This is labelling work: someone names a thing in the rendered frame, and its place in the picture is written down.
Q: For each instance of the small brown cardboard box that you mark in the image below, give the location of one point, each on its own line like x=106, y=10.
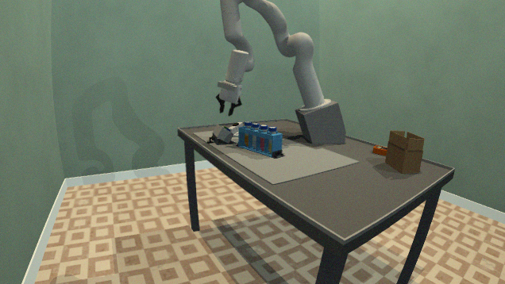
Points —
x=407, y=159

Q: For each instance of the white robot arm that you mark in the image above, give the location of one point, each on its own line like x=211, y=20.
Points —
x=299, y=45

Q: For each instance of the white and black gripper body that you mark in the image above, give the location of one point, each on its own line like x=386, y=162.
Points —
x=231, y=96

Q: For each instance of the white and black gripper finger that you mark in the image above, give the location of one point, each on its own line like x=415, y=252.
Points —
x=221, y=103
x=233, y=106

